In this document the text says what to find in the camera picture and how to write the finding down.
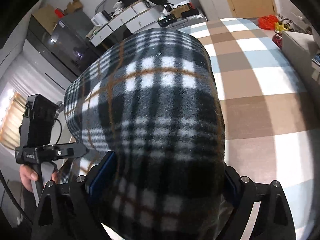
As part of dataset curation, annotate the person's left hand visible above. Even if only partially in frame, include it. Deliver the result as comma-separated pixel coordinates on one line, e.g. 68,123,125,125
19,165,39,193

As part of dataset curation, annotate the dark grey refrigerator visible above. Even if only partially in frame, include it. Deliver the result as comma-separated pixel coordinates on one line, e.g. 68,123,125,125
27,10,103,81

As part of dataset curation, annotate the dark plaid fleece jacket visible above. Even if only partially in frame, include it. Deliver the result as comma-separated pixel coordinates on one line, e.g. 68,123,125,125
64,28,225,239

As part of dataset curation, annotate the checkered blue brown bedsheet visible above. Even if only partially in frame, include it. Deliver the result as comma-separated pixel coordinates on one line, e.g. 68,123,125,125
179,18,319,239

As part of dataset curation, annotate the yellow toy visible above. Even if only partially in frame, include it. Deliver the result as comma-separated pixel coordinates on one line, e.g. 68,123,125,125
274,21,290,33

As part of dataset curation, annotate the white electric kettle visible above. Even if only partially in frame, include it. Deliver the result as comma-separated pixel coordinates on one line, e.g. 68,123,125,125
91,12,108,27

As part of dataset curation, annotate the grey storage box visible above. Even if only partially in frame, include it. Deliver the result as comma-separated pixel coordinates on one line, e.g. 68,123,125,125
282,31,319,108

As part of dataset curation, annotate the silver suitcase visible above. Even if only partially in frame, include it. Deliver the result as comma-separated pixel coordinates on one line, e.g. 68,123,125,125
167,14,207,30

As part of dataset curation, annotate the cardboard box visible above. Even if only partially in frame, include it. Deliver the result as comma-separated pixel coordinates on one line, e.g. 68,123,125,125
170,4,193,18

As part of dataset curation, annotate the white drawer desk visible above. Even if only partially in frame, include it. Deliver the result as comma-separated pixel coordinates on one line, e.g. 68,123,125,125
90,0,161,47

